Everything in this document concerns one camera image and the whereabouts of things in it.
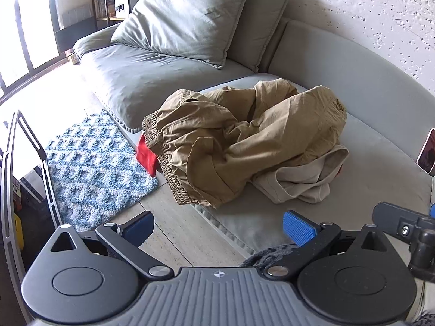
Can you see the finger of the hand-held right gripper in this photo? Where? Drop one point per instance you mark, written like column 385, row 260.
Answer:
column 432, row 210
column 396, row 219

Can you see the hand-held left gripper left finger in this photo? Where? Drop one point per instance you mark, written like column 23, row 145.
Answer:
column 137, row 227

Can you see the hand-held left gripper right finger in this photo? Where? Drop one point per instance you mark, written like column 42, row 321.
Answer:
column 300, row 227

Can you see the beige hoodie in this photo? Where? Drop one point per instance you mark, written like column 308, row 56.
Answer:
column 299, row 183

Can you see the khaki pants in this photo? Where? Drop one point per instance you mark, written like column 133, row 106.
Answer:
column 217, row 142

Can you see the smartphone in white case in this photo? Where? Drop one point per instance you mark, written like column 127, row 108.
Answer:
column 427, row 154

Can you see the grey sofa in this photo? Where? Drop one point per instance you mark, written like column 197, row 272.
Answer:
column 373, row 163

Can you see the blue and white shaggy rug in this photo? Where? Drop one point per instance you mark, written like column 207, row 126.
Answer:
column 95, row 173

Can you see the red garment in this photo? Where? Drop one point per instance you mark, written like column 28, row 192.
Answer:
column 146, row 158

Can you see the yellow object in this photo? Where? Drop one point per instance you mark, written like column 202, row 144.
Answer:
column 17, row 234

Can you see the black window railing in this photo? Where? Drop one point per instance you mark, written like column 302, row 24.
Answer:
column 25, row 71

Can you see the grey pillow with stitched border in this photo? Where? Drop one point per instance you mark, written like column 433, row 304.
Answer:
column 268, row 23

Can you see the large grey pillow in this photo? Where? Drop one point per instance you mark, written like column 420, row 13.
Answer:
column 183, row 20

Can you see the white box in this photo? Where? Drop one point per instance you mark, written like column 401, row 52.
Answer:
column 121, row 5

